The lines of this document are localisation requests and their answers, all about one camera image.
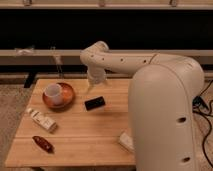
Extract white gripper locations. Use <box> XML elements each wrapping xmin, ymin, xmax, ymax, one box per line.
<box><xmin>87</xmin><ymin>67</ymin><xmax>106</xmax><ymax>92</ymax></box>

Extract black eraser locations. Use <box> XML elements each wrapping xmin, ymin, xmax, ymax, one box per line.
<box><xmin>84</xmin><ymin>96</ymin><xmax>105</xmax><ymax>111</ymax></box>

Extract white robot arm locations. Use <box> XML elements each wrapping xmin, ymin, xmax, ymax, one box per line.
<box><xmin>80</xmin><ymin>41</ymin><xmax>204</xmax><ymax>171</ymax></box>

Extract white ceramic cup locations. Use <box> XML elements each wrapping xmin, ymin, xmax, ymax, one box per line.
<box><xmin>44</xmin><ymin>83</ymin><xmax>63</xmax><ymax>105</ymax></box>

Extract orange-brown bowl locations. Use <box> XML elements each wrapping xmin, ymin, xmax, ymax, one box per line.
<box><xmin>42</xmin><ymin>82</ymin><xmax>75</xmax><ymax>109</ymax></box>

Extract wooden table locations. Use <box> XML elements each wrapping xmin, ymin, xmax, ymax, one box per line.
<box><xmin>5</xmin><ymin>79</ymin><xmax>134</xmax><ymax>167</ymax></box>

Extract white rectangular box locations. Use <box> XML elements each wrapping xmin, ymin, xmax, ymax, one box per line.
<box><xmin>26</xmin><ymin>108</ymin><xmax>57</xmax><ymax>132</ymax></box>

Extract small white box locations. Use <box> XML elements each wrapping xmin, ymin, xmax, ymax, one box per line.
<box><xmin>118</xmin><ymin>132</ymin><xmax>134</xmax><ymax>152</ymax></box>

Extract dark red wrapped snack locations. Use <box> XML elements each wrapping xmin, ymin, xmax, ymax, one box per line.
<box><xmin>32</xmin><ymin>136</ymin><xmax>54</xmax><ymax>153</ymax></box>

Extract blue power adapter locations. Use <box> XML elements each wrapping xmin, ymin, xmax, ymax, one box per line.
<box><xmin>192</xmin><ymin>96</ymin><xmax>203</xmax><ymax>108</ymax></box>

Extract long metal rail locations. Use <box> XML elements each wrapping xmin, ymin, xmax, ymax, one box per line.
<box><xmin>0</xmin><ymin>50</ymin><xmax>213</xmax><ymax>65</ymax></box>

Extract black cable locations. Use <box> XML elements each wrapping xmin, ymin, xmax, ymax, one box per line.
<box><xmin>193</xmin><ymin>79</ymin><xmax>213</xmax><ymax>168</ymax></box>

